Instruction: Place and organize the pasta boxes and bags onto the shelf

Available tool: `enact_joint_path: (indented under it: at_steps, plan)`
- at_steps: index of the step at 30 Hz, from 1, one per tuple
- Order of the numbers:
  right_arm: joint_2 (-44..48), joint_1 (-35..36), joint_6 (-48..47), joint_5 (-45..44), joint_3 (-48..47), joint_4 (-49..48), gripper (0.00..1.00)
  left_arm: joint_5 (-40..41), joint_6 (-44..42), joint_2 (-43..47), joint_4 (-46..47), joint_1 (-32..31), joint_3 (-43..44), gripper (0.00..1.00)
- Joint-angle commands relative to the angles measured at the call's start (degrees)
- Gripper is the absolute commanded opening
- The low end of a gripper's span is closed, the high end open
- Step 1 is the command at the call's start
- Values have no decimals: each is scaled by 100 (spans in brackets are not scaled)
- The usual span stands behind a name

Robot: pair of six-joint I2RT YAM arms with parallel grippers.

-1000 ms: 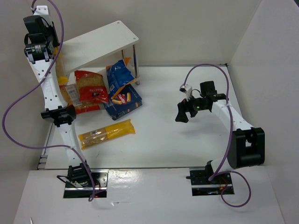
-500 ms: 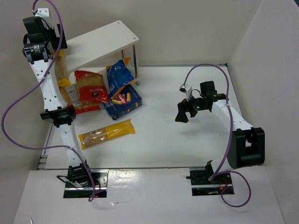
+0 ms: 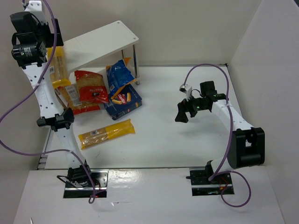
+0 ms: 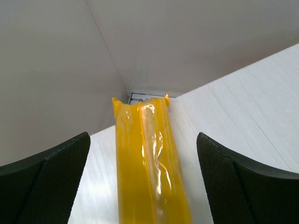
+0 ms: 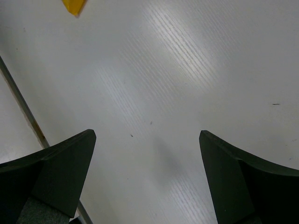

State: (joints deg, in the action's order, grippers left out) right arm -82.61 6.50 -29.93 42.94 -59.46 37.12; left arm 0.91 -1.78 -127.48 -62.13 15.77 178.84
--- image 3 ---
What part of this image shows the yellow spaghetti pack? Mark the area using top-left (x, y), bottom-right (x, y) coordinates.
top-left (78, 119), bottom-right (135, 150)
top-left (49, 46), bottom-right (71, 89)

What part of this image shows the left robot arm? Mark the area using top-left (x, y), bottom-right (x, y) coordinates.
top-left (10, 11), bottom-right (92, 186)

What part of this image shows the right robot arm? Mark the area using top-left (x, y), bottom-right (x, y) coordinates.
top-left (175, 81), bottom-right (265, 180)

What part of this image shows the white shelf with metal legs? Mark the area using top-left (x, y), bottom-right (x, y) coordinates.
top-left (64, 21), bottom-right (140, 84)

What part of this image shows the blue orange pasta bag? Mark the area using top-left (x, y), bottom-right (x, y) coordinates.
top-left (106, 57), bottom-right (135, 99)

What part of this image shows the blue Barilla rigatoni box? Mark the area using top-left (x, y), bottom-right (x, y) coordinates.
top-left (104, 84), bottom-right (142, 120)

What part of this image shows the red macaroni bag upper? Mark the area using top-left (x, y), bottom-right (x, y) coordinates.
top-left (74, 70), bottom-right (108, 104)

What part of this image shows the red macaroni bag with label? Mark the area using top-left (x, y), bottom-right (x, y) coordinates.
top-left (57, 84), bottom-right (100, 115)

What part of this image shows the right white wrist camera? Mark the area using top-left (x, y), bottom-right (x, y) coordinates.
top-left (179, 84), bottom-right (192, 101)

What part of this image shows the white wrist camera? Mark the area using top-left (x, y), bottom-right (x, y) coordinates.
top-left (21, 0), bottom-right (48, 25)
top-left (179, 84), bottom-right (192, 101)

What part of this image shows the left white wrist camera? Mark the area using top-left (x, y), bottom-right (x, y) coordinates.
top-left (21, 0), bottom-right (48, 25)

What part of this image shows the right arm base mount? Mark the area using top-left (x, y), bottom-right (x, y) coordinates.
top-left (186, 167), bottom-right (234, 196)

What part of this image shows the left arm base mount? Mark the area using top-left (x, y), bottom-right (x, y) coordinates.
top-left (57, 169), bottom-right (109, 199)

